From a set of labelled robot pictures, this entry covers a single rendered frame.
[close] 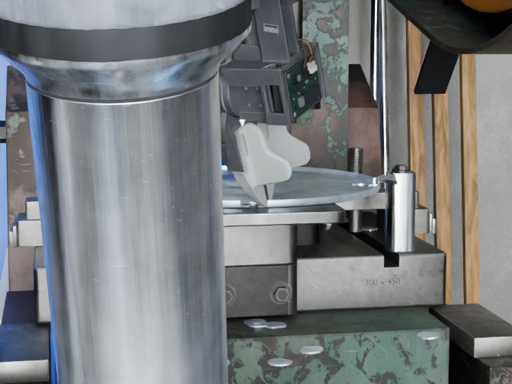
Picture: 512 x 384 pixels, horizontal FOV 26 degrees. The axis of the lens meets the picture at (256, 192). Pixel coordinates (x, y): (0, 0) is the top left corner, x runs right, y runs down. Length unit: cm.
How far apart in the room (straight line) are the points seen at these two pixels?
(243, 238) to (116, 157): 69
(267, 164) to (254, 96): 7
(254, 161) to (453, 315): 33
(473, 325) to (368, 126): 51
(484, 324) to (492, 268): 151
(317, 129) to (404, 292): 36
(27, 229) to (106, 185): 81
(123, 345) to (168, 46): 15
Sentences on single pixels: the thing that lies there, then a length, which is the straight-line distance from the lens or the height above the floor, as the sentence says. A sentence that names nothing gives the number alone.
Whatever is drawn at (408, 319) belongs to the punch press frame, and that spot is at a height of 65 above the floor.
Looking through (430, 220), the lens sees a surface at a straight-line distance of 136.
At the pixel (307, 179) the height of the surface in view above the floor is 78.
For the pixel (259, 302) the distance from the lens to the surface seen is 117.
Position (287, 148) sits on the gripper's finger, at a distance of 104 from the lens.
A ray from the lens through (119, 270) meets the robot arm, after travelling 49.
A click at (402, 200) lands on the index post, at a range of 123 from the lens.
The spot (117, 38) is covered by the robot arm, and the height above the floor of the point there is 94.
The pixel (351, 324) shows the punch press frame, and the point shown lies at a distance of 117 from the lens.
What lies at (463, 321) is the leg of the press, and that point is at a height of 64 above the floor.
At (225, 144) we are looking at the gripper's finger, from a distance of 99.
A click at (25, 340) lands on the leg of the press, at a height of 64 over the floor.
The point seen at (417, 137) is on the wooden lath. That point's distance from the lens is 241.
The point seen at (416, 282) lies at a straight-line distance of 124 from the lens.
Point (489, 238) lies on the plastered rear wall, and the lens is 269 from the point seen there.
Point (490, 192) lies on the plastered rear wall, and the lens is 267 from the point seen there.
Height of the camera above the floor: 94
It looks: 8 degrees down
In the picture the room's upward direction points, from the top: straight up
